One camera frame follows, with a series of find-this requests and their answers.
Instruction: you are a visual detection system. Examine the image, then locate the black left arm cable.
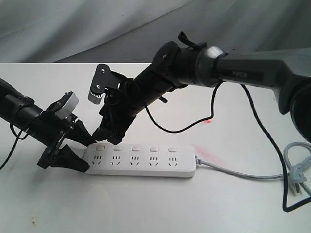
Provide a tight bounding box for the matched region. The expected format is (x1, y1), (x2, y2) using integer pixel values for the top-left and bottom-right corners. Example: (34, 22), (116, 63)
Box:
(0, 122), (27, 170)

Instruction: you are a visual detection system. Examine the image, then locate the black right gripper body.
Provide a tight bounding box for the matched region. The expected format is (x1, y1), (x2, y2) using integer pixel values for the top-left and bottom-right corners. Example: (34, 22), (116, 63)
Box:
(98, 72), (135, 133)

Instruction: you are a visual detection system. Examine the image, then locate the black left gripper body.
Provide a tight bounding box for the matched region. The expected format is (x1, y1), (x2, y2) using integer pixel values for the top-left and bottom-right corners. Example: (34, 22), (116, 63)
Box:
(27, 102), (77, 169)

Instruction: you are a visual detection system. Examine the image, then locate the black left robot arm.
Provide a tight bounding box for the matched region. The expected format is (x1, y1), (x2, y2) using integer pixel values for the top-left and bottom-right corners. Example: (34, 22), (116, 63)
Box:
(0, 80), (95, 172)

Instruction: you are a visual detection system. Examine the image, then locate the white five-socket power strip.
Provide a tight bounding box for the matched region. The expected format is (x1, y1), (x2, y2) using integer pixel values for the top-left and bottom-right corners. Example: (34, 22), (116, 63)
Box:
(83, 143), (196, 178)

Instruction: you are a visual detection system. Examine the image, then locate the grey backdrop cloth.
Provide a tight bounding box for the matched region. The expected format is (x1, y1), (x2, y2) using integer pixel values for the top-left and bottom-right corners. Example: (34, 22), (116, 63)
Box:
(0, 0), (311, 63)

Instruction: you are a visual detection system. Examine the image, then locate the grey power cord with plug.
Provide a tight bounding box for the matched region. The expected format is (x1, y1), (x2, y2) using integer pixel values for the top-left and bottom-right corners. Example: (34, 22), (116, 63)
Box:
(194, 141), (311, 197)

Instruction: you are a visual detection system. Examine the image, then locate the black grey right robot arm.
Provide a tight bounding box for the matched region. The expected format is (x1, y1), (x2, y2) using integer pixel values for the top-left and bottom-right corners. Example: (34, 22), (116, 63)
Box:
(88, 33), (311, 145)

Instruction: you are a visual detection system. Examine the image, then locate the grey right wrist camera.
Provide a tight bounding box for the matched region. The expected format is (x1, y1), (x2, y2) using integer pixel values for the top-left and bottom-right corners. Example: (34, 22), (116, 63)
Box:
(88, 64), (111, 104)

